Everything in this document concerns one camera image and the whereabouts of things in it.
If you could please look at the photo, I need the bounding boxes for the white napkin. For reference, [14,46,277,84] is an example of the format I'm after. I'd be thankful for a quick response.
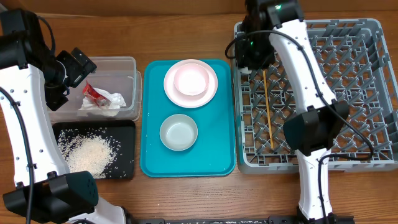
[78,88,126,117]

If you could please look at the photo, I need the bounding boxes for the grey bowl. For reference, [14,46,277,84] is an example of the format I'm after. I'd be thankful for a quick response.
[159,114,198,151]

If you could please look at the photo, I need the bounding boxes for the black plastic tray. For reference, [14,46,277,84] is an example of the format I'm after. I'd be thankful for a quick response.
[52,119,137,180]

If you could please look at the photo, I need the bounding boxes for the pink bowl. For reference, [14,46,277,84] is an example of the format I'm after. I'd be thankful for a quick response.
[174,63,209,96]

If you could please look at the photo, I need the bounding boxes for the wooden chopstick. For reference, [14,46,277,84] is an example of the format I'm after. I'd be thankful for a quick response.
[262,70,274,149]

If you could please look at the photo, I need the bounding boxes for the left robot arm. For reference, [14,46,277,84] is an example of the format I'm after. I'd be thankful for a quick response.
[1,9,134,223]

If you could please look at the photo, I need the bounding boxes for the white rice leftovers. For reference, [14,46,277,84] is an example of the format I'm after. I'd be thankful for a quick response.
[57,127,135,179]

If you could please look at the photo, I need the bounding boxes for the pale green cup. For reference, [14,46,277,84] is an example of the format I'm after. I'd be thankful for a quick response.
[239,67,252,74]

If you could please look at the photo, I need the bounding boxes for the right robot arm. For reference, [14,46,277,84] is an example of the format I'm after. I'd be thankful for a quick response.
[234,1,349,223]

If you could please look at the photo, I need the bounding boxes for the teal serving tray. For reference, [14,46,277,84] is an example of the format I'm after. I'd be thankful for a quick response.
[140,59,236,177]

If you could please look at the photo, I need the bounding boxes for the clear plastic bin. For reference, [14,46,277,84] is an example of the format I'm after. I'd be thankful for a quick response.
[49,57,142,123]

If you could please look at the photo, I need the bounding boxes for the grey dishwasher rack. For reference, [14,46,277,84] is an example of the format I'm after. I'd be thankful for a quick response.
[233,19,397,174]

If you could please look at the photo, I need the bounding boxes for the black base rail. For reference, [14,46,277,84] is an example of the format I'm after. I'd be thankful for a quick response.
[131,215,355,224]

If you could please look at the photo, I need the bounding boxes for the red foil snack wrapper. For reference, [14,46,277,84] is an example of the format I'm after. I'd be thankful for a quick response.
[83,82,111,106]

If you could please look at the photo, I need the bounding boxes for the pink plate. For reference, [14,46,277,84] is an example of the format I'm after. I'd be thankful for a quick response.
[164,59,218,108]

